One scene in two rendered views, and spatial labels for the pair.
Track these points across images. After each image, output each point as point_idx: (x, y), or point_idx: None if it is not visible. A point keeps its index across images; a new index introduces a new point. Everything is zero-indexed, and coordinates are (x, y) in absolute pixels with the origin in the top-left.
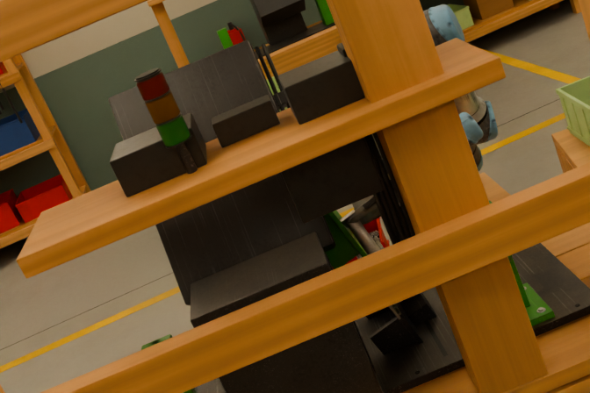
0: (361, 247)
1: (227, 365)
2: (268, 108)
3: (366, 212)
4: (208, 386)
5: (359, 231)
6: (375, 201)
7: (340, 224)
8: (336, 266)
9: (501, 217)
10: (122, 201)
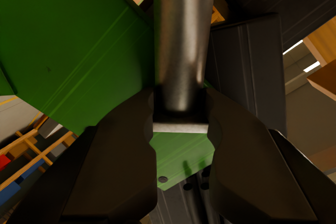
0: (129, 7)
1: None
2: None
3: (237, 121)
4: None
5: (207, 48)
6: (335, 186)
7: (210, 86)
8: (131, 0)
9: None
10: None
